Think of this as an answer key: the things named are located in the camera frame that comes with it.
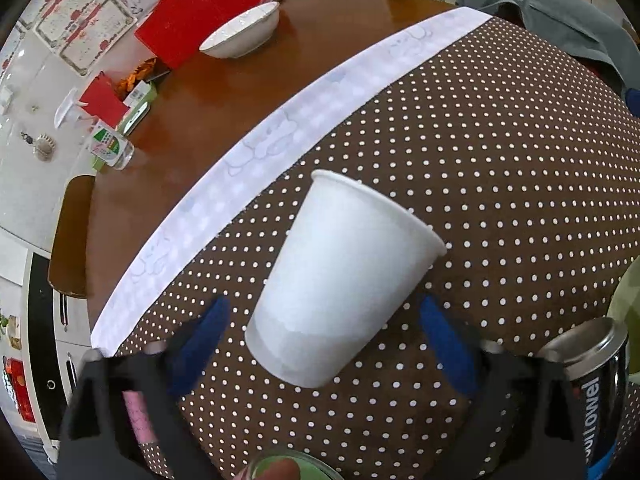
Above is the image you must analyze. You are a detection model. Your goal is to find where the red box on sideboard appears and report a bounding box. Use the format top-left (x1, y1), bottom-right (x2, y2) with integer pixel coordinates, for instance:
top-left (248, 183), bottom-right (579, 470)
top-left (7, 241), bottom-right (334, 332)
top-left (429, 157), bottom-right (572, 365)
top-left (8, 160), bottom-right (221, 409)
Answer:
top-left (3, 358), bottom-right (36, 424)

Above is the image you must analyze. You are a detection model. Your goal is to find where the small red box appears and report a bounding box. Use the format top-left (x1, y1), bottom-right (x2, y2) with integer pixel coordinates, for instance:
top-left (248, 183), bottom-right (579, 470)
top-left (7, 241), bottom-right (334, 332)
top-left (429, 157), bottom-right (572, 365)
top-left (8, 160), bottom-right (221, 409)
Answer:
top-left (79, 72), bottom-right (129, 129)

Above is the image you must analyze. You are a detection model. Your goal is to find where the white ceramic bowl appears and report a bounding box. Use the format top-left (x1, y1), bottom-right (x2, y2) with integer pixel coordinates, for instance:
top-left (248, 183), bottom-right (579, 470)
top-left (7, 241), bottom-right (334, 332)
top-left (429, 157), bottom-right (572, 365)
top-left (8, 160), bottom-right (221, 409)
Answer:
top-left (200, 1), bottom-right (280, 60)

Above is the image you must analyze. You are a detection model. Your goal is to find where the red gift bag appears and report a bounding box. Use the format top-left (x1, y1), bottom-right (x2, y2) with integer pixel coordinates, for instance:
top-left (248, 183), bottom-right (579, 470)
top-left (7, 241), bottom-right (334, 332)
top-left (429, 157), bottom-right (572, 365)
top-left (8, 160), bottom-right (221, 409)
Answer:
top-left (136, 0), bottom-right (262, 70)

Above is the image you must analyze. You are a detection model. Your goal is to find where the brown wooden chair left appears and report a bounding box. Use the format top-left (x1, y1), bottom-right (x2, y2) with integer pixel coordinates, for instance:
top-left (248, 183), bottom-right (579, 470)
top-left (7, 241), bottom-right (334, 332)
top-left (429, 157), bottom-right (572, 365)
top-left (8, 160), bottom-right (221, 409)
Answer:
top-left (48, 174), bottom-right (96, 299)

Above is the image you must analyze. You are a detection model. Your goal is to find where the green white tissue box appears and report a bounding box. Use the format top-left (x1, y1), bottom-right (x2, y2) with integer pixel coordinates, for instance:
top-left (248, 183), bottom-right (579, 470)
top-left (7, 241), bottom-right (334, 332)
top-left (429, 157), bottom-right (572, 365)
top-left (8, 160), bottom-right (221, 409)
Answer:
top-left (92, 81), bottom-right (157, 171)

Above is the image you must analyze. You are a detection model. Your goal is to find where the clear spray bottle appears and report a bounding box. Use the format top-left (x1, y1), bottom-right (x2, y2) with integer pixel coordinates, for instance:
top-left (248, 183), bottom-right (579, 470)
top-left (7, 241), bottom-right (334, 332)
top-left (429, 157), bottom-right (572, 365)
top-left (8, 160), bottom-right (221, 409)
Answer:
top-left (53, 87), bottom-right (134, 170)

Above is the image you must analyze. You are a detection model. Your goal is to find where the small pink cup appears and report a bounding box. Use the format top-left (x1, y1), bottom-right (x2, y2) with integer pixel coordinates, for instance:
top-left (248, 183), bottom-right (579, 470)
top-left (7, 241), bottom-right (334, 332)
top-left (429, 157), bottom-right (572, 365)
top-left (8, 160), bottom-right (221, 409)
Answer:
top-left (122, 390), bottom-right (157, 444)

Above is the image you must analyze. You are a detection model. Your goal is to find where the pink green tin can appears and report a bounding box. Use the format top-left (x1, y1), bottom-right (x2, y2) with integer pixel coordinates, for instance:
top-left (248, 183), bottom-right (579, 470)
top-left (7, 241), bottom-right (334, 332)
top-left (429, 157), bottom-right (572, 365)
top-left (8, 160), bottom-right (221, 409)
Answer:
top-left (236, 448), bottom-right (344, 480)

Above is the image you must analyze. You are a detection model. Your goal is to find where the brown polka dot tablecloth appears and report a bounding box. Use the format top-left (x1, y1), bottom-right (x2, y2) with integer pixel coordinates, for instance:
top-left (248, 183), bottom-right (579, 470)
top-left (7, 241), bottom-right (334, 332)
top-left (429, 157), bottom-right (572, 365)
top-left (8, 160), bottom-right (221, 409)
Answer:
top-left (91, 10), bottom-right (639, 479)

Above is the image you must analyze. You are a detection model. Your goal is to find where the white paper cup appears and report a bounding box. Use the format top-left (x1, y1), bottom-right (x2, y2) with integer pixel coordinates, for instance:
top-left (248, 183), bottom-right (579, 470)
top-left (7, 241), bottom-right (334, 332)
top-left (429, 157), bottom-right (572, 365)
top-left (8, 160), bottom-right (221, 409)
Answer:
top-left (245, 169), bottom-right (447, 388)

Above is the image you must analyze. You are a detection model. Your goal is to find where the white black sideboard cabinet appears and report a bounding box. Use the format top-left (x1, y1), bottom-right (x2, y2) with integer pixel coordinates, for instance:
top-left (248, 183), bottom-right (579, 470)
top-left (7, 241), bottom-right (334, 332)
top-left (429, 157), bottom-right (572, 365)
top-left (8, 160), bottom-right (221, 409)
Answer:
top-left (21, 250), bottom-right (90, 464)

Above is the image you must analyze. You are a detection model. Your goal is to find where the blue black tin can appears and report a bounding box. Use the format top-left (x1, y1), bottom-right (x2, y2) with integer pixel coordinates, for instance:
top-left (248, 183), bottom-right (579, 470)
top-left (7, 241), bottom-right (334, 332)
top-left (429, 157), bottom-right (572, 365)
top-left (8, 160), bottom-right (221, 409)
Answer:
top-left (538, 316), bottom-right (628, 479)

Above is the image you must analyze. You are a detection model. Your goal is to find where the pale green fuzzy cup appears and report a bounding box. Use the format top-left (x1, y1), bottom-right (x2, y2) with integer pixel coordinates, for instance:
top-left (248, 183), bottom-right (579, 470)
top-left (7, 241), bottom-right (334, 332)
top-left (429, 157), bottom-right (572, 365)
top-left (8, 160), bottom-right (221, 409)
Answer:
top-left (608, 258), bottom-right (640, 386)

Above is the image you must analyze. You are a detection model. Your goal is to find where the grey jacket on chair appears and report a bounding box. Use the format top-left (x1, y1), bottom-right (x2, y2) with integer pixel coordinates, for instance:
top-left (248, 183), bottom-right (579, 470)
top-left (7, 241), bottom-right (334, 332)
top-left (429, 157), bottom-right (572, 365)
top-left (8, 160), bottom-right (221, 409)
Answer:
top-left (457, 0), bottom-right (639, 93)

